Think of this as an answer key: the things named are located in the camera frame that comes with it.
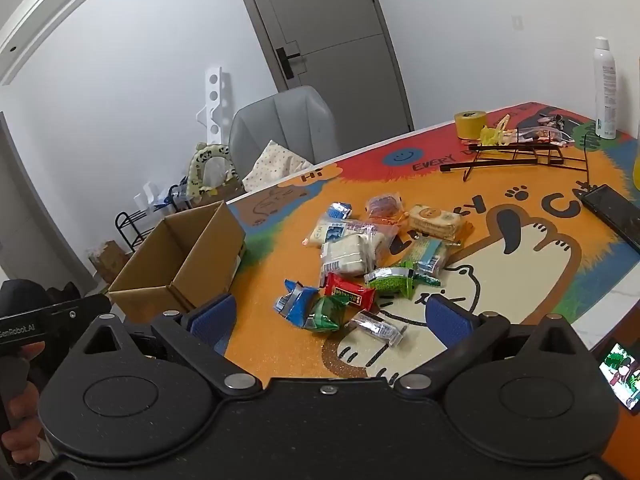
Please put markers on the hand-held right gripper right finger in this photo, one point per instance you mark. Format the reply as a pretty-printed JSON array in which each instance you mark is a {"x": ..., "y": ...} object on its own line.
[{"x": 450, "y": 322}]

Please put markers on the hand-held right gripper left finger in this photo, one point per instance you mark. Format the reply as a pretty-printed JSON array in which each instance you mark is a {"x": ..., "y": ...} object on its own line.
[{"x": 215, "y": 320}]

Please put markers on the green white snack packet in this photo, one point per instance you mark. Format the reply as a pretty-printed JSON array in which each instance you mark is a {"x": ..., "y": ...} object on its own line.
[{"x": 425, "y": 255}]

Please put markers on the clear black snack packet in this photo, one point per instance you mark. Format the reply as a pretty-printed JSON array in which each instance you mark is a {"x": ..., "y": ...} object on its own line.
[{"x": 377, "y": 327}]

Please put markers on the blue foil snack packet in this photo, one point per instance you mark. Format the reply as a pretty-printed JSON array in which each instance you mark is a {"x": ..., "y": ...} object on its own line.
[{"x": 295, "y": 305}]

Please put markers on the beige biscuit packet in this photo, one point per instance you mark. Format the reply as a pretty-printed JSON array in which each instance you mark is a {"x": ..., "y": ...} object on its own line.
[{"x": 435, "y": 222}]

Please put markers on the red snack packet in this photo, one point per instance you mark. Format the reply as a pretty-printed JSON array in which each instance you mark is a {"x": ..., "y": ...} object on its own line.
[{"x": 350, "y": 292}]

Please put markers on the clear dotted snack packet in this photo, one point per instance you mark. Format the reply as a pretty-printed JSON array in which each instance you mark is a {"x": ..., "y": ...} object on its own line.
[{"x": 377, "y": 237}]

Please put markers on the dark green triangular snack packet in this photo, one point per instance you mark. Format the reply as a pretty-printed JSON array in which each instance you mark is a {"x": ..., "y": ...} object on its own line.
[{"x": 327, "y": 316}]

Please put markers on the white bread packet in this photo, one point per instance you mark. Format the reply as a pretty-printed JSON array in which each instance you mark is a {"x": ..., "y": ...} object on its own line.
[{"x": 345, "y": 257}]

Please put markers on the pink clear snack packet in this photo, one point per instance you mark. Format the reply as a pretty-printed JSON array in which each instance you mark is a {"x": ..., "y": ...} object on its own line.
[{"x": 384, "y": 206}]

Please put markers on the small blue white snack packet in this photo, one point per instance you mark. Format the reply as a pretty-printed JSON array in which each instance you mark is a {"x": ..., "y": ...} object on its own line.
[{"x": 340, "y": 210}]

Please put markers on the person's left hand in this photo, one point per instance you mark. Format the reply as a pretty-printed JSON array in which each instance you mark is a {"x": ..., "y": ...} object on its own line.
[{"x": 25, "y": 425}]

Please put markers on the colourful printed table mat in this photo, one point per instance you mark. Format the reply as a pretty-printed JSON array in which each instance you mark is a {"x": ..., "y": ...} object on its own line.
[{"x": 280, "y": 350}]

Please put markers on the small brown cardboard box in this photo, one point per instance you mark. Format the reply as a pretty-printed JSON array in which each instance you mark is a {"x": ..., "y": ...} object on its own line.
[{"x": 110, "y": 260}]

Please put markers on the printed brown cardboard box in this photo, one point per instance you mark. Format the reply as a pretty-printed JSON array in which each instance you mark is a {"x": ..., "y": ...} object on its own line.
[{"x": 220, "y": 195}]

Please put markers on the blue plastic bag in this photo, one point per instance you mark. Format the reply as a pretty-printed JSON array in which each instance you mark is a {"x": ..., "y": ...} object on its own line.
[{"x": 162, "y": 201}]

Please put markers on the black shoe rack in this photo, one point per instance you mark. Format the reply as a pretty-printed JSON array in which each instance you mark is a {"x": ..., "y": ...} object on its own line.
[{"x": 122, "y": 225}]

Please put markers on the white plastic holder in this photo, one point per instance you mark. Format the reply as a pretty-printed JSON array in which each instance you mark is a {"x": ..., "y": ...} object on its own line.
[{"x": 147, "y": 192}]

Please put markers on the cream dotted cushion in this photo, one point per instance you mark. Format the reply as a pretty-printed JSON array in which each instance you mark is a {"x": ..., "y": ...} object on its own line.
[{"x": 275, "y": 165}]

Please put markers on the phone with lit screen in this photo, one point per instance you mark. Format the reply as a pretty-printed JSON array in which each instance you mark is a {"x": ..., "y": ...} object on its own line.
[{"x": 622, "y": 375}]

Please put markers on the yellow plastic clip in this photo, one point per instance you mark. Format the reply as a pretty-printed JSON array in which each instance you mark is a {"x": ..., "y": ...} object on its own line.
[{"x": 490, "y": 135}]

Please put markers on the black phone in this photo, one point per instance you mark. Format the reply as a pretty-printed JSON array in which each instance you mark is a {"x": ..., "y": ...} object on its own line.
[{"x": 612, "y": 215}]

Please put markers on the yellow tape roll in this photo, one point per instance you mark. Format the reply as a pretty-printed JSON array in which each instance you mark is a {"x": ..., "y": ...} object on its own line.
[{"x": 470, "y": 125}]

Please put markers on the clear candy packet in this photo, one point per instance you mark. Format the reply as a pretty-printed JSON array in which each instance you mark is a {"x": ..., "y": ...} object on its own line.
[{"x": 540, "y": 135}]

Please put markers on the grey chair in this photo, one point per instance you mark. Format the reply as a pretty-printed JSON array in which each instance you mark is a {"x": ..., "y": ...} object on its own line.
[{"x": 280, "y": 120}]

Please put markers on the white perforated board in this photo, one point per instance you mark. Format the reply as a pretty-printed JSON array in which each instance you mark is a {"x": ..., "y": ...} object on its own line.
[{"x": 212, "y": 95}]

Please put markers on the grey door with large lock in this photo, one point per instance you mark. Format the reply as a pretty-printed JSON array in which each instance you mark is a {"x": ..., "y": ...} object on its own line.
[{"x": 330, "y": 35}]

